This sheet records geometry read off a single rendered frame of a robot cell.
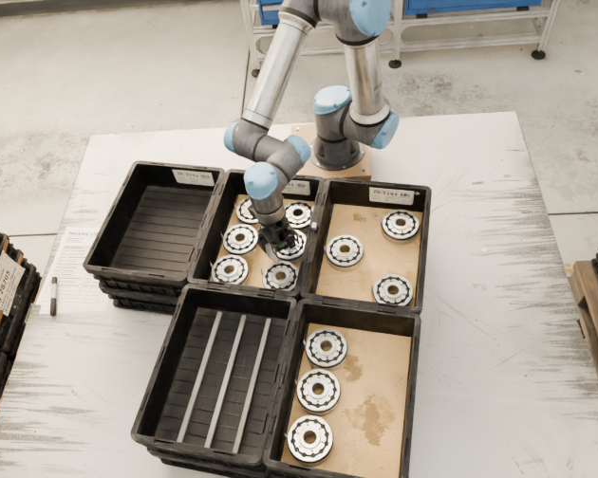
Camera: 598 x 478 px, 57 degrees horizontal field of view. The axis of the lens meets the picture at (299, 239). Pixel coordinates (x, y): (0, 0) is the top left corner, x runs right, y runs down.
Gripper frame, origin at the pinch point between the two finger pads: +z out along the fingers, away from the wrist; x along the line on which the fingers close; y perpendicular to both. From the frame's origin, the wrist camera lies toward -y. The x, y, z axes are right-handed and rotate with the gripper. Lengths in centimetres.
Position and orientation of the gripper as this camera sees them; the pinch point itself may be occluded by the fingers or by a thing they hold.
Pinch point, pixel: (279, 250)
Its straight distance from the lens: 153.4
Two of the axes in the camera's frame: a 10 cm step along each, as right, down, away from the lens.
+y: 5.6, 6.5, -5.2
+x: 8.2, -5.3, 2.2
